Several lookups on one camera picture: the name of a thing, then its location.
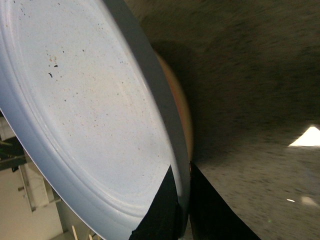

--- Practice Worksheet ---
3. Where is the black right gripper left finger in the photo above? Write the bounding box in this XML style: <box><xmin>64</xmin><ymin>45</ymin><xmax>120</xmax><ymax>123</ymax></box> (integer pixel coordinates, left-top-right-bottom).
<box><xmin>129</xmin><ymin>167</ymin><xmax>182</xmax><ymax>240</ymax></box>

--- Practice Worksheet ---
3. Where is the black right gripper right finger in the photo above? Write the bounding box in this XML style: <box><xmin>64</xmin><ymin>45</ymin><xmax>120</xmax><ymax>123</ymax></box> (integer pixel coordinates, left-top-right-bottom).
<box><xmin>189</xmin><ymin>162</ymin><xmax>259</xmax><ymax>240</ymax></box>

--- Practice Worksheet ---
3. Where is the light blue plate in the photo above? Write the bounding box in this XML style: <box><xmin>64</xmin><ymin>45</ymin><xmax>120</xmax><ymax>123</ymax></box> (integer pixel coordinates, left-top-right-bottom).
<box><xmin>0</xmin><ymin>0</ymin><xmax>190</xmax><ymax>240</ymax></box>

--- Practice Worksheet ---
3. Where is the pink plate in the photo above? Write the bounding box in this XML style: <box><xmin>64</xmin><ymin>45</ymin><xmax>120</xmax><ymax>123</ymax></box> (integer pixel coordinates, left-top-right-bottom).
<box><xmin>154</xmin><ymin>51</ymin><xmax>194</xmax><ymax>162</ymax></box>

